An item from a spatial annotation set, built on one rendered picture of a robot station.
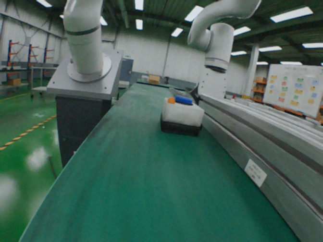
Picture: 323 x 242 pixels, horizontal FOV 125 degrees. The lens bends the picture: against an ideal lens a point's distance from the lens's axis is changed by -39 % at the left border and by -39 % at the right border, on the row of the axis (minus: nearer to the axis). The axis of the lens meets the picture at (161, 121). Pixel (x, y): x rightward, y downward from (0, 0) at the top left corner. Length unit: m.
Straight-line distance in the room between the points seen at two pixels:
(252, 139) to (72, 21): 0.50
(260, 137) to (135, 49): 11.55
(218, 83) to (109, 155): 0.41
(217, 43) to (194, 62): 11.87
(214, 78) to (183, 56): 11.59
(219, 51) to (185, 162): 0.38
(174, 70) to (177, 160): 11.60
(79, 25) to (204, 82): 0.43
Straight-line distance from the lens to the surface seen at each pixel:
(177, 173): 0.17
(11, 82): 6.08
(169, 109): 0.27
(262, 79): 13.42
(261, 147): 0.21
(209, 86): 0.48
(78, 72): 0.61
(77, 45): 0.51
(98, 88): 0.55
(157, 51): 11.68
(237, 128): 0.25
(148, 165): 0.18
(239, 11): 0.45
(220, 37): 0.50
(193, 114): 0.28
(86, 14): 0.47
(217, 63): 0.48
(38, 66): 4.59
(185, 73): 12.01
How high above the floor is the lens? 0.88
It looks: 17 degrees down
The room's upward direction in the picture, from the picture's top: 11 degrees clockwise
